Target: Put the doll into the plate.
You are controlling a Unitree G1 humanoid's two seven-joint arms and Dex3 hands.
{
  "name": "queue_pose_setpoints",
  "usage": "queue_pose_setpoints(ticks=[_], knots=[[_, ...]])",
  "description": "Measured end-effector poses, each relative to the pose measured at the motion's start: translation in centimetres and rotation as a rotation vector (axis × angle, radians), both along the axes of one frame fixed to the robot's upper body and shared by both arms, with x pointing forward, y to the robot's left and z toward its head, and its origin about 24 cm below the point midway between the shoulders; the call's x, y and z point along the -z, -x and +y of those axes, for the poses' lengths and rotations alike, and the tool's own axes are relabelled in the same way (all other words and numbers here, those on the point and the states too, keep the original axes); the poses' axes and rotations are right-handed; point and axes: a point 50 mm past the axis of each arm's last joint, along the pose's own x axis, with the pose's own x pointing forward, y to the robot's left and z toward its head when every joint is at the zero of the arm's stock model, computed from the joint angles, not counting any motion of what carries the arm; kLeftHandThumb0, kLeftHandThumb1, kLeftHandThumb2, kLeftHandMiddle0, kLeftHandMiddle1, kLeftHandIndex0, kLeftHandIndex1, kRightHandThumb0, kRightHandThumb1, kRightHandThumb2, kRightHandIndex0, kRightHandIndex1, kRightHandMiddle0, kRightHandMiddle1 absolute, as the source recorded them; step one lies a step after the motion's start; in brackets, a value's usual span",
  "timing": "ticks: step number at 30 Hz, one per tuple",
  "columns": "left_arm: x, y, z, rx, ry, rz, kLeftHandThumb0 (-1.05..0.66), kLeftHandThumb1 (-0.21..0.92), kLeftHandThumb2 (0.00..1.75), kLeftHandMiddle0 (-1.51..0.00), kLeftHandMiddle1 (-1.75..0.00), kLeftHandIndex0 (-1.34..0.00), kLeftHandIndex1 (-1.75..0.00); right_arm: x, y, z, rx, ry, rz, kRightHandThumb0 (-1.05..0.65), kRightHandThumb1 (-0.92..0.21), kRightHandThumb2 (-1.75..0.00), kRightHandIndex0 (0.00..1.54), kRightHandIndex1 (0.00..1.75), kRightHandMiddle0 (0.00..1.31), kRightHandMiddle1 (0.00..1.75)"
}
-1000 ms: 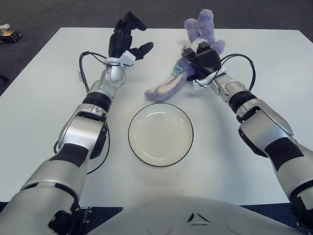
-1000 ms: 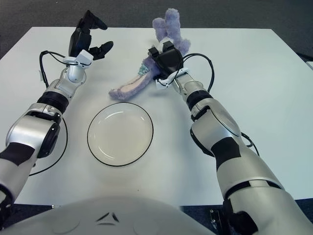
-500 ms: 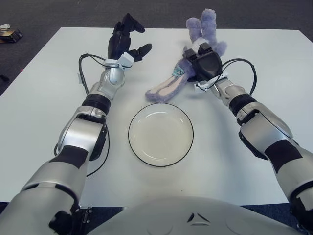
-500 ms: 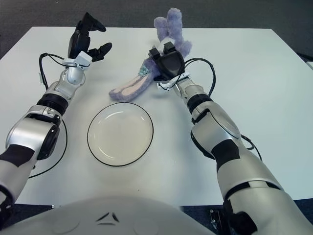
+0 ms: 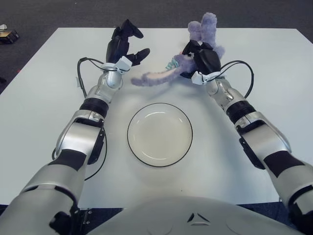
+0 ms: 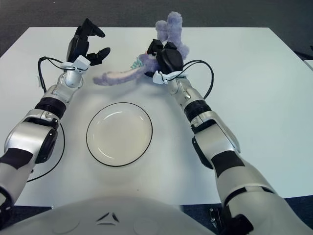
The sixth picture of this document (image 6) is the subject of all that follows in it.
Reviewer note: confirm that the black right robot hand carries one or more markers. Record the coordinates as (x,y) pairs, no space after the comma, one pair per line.
(171,58)

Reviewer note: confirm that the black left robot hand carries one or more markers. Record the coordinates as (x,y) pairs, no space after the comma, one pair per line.
(78,46)

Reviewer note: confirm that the purple plush bunny doll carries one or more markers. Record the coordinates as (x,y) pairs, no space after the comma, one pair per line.
(176,34)

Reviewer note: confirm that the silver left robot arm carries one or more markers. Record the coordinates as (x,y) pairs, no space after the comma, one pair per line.
(36,127)

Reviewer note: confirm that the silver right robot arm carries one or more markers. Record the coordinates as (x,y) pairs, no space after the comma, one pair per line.
(220,147)

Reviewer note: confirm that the white plate with black rim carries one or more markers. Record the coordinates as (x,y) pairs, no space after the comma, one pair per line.
(119,137)

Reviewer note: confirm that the grey robot torso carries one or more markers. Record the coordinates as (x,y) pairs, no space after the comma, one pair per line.
(134,210)

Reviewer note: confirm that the black metal bracket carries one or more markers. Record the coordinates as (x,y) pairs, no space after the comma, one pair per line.
(216,218)

